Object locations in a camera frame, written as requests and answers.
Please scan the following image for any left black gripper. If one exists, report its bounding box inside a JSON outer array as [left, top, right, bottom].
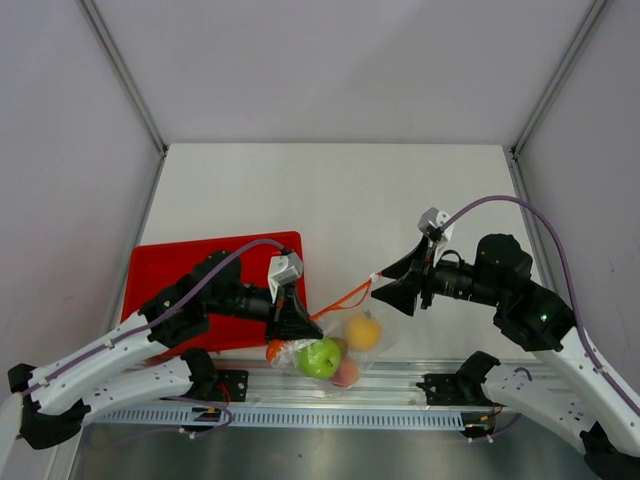
[[207, 280, 324, 344]]

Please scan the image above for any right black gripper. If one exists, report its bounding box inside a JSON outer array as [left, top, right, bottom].
[[370, 234, 504, 316]]

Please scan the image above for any green apple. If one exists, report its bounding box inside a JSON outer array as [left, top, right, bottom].
[[297, 338, 342, 380]]

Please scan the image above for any orange peach with leaf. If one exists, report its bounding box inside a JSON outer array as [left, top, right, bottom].
[[343, 311, 382, 352]]

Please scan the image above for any small orange peach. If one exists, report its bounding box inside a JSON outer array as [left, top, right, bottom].
[[330, 356, 360, 388]]

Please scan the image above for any red plastic tray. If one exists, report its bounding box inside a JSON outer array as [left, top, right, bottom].
[[121, 231, 303, 361]]

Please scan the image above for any brown kiwi fruit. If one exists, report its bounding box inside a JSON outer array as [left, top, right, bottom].
[[333, 338, 349, 358]]

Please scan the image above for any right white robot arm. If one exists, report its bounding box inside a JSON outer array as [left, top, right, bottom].
[[371, 234, 639, 479]]

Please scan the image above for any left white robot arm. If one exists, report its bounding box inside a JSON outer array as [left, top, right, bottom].
[[1, 248, 324, 450]]

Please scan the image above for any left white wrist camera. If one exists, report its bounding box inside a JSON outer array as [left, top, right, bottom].
[[267, 251, 304, 303]]

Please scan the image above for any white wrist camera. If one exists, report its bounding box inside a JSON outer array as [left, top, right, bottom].
[[418, 207, 454, 259], [267, 251, 304, 303]]

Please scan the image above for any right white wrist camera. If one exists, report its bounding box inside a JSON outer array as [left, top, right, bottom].
[[418, 207, 454, 259]]

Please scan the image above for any aluminium front rail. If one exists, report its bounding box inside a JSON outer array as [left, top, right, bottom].
[[67, 358, 614, 412]]

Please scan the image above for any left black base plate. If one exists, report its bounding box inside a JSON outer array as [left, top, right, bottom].
[[209, 369, 249, 403]]

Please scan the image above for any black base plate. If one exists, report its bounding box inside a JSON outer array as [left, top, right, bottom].
[[209, 369, 249, 403], [415, 373, 505, 407]]

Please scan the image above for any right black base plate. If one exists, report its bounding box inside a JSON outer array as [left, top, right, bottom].
[[415, 373, 505, 407]]

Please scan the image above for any right aluminium frame post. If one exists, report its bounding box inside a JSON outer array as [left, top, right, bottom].
[[509, 0, 615, 156]]

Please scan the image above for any aluminium frame post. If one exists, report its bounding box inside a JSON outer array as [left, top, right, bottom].
[[509, 0, 615, 156], [77, 0, 168, 156]]

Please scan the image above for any white slotted cable duct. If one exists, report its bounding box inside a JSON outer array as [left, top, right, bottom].
[[94, 405, 465, 431]]

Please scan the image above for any left aluminium frame post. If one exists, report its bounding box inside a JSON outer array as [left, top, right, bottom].
[[77, 0, 168, 156]]

